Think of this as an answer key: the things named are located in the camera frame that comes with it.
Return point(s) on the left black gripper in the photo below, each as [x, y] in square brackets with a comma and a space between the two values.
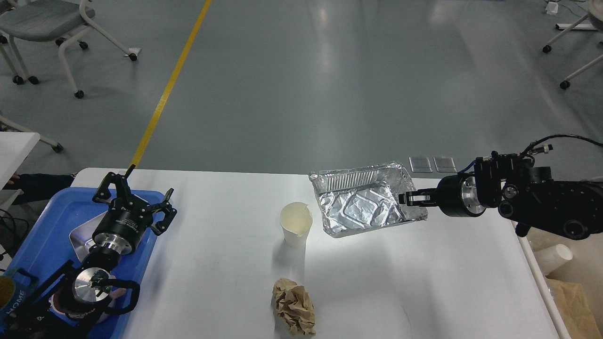
[124, 224]

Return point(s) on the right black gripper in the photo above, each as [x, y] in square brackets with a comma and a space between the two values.
[455, 195]

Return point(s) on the steel rectangular tray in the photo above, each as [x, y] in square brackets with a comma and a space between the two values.
[81, 238]

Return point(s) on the aluminium foil container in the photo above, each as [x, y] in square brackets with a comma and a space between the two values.
[360, 200]

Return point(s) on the pink HOME mug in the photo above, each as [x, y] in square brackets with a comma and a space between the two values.
[116, 294]

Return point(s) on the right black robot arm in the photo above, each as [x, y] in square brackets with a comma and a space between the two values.
[521, 192]

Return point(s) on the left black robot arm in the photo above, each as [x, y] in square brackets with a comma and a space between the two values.
[74, 297]

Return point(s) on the metal floor plate right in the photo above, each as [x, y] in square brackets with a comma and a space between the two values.
[444, 164]

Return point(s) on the metal floor plate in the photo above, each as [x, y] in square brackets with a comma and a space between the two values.
[420, 164]
[444, 164]

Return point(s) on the metal floor plate left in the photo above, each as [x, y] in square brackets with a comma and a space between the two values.
[420, 164]

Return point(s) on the person in dark trousers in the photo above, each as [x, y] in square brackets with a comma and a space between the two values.
[38, 187]

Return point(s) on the white cup in bin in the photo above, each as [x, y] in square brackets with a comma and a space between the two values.
[553, 257]

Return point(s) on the white side table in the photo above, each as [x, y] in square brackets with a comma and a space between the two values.
[14, 148]

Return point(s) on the white paper cup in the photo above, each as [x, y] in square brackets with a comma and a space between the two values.
[295, 221]

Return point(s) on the dark blue HOME mug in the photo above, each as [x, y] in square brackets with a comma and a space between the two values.
[16, 285]

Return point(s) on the beige plastic bin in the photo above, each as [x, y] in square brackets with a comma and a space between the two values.
[569, 277]

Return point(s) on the crumpled brown paper ball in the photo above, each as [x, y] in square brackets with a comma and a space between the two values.
[294, 307]

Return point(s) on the brown paper in bin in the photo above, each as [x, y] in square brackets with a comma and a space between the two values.
[574, 309]

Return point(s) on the grey office chair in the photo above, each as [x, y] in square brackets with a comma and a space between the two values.
[52, 20]

